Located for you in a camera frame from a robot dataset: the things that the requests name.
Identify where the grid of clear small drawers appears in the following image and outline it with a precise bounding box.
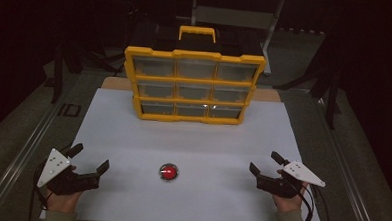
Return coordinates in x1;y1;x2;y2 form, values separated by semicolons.
130;56;260;121

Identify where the red round button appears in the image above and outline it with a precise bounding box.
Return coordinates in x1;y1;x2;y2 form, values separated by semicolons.
158;162;180;184

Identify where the aluminium floor rail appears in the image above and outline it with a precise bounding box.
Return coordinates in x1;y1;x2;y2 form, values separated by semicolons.
307;92;386;221
0;70;86;221

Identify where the black floor stand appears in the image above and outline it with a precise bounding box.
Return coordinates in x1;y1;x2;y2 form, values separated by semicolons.
271;7;348;131

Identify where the grey metal stand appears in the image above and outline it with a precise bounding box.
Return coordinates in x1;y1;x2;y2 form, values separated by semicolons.
187;0;286;77

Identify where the person's left hand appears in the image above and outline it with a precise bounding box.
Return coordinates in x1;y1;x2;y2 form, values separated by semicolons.
44;187;83;216

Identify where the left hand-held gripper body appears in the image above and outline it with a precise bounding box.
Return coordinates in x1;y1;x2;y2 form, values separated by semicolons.
35;147;102;198

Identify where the black tripod stand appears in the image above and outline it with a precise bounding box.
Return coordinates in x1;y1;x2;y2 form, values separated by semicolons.
48;40;121;107

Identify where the white table sheet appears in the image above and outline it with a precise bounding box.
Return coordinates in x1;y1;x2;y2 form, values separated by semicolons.
38;85;329;221

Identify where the transparent plastic drawer bin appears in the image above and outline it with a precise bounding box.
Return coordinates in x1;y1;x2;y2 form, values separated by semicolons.
175;58;218;80

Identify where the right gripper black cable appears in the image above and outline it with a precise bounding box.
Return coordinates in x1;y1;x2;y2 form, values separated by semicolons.
292;179;332;221

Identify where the yellow drawer organizer cabinet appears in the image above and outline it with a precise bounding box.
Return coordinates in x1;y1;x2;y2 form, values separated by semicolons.
120;22;269;127

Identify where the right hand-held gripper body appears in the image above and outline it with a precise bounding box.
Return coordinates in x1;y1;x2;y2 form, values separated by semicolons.
255;158;327;201

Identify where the person's right hand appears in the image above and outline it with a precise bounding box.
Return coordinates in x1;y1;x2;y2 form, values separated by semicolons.
272;182;309;214

